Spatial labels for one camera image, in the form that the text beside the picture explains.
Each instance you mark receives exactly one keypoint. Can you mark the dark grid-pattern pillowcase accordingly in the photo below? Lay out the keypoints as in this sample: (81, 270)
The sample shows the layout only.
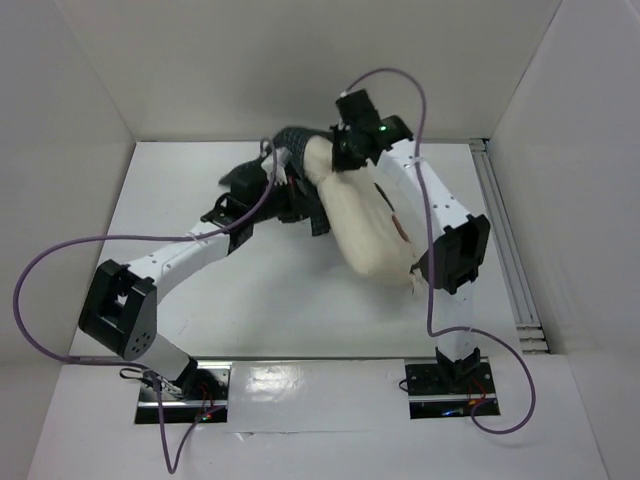
(291, 145)

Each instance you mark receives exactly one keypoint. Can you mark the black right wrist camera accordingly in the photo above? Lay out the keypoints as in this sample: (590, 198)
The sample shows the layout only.
(356, 110)

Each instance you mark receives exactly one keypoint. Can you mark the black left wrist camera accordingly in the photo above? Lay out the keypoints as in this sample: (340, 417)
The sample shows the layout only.
(246, 182)

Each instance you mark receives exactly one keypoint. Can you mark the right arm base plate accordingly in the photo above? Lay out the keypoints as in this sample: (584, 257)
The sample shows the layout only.
(430, 397)

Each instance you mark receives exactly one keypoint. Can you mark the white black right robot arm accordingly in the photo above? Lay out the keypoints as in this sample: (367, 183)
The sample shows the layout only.
(457, 240)

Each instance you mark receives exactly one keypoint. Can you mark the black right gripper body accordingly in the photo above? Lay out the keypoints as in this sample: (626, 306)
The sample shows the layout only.
(343, 151)

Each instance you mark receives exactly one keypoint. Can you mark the cream pillow with bear print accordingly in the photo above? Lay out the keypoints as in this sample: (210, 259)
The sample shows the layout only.
(366, 228)

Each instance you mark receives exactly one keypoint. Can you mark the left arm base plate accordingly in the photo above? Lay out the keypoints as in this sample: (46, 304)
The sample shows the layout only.
(205, 400)

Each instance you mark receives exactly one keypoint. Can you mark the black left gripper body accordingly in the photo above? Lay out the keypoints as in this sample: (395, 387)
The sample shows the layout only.
(280, 207)

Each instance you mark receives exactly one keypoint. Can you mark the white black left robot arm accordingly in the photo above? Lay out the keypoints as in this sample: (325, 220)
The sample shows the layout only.
(121, 307)

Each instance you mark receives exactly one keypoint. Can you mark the aluminium frame rail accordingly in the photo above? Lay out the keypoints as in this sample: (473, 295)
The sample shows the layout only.
(531, 333)

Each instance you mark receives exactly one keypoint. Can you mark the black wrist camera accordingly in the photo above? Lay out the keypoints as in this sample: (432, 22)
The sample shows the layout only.
(356, 110)
(246, 182)

